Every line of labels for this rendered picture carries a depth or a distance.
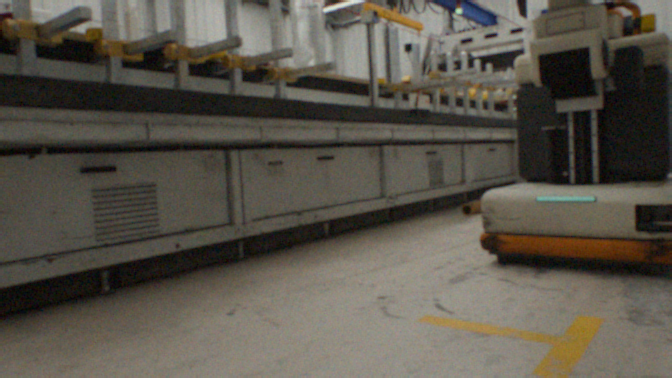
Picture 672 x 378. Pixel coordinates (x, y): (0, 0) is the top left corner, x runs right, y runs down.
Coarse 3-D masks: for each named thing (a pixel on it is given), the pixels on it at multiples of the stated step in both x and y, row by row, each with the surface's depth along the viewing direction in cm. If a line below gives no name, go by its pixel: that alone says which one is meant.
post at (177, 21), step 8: (168, 0) 176; (176, 0) 175; (176, 8) 175; (176, 16) 175; (184, 16) 177; (176, 24) 175; (184, 24) 177; (184, 32) 177; (184, 40) 177; (176, 64) 177; (184, 64) 177; (176, 72) 177; (184, 72) 177; (176, 80) 177; (184, 80) 177
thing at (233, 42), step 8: (224, 40) 167; (232, 40) 165; (240, 40) 165; (200, 48) 175; (208, 48) 172; (216, 48) 170; (224, 48) 168; (232, 48) 168; (192, 56) 178; (200, 56) 178; (160, 64) 189; (168, 64) 188
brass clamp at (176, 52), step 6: (168, 48) 174; (174, 48) 173; (180, 48) 175; (186, 48) 177; (192, 48) 179; (168, 54) 174; (174, 54) 174; (180, 54) 175; (186, 54) 177; (174, 60) 177; (192, 60) 179; (198, 60) 181; (204, 60) 183
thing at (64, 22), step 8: (80, 8) 124; (88, 8) 126; (64, 16) 129; (72, 16) 127; (80, 16) 124; (88, 16) 126; (40, 24) 137; (48, 24) 135; (56, 24) 132; (64, 24) 129; (72, 24) 129; (80, 24) 130; (40, 32) 138; (48, 32) 135; (56, 32) 136; (8, 40) 150
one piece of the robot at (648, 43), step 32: (640, 32) 198; (544, 96) 202; (608, 96) 188; (640, 96) 182; (544, 128) 196; (576, 128) 192; (608, 128) 189; (640, 128) 183; (544, 160) 204; (576, 160) 193; (608, 160) 190; (640, 160) 184
